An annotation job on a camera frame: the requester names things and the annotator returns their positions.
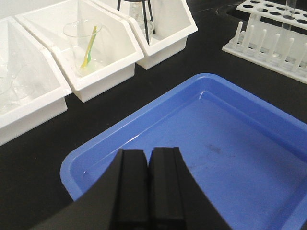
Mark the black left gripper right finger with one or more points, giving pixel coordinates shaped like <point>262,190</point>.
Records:
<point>176,200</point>

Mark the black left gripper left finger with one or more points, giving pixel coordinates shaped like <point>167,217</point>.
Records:
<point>117,201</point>

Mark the clear glass test tube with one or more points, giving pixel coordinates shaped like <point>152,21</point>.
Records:
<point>289,12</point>

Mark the white test tube rack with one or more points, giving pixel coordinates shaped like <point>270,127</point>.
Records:
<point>263,43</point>

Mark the blue plastic tray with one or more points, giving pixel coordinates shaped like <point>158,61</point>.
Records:
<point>249,157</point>

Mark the left white storage bin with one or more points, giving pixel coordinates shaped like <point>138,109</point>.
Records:
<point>49,85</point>

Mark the white storage bin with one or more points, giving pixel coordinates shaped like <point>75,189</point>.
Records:
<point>120,48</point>
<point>49,85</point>
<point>161,32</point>

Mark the yellow green plastic spoon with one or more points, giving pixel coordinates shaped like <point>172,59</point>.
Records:
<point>87,56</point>

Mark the middle white storage bin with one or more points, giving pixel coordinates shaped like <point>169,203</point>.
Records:
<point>120,48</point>

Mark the glassware in left bin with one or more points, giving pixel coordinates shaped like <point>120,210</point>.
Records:
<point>14,83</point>

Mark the glass beaker in middle bin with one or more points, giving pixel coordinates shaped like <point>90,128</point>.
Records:
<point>79,33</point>

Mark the right white storage bin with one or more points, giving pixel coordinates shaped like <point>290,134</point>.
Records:
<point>161,32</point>

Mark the glass flask in right bin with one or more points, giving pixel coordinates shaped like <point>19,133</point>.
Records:
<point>141,19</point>

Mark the black metal tripod stand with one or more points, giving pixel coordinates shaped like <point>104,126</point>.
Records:
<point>146,21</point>

